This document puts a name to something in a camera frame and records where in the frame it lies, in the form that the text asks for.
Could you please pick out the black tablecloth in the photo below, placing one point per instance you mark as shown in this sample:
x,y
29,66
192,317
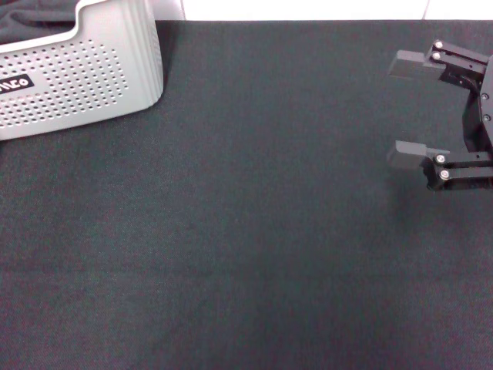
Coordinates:
x,y
250,231

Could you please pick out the grey perforated storage box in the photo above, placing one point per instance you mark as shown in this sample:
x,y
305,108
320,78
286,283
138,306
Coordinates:
x,y
88,65

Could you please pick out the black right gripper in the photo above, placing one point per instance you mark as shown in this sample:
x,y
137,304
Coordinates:
x,y
483,115

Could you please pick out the dark crumpled cloth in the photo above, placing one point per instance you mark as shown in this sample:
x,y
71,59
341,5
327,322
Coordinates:
x,y
31,19

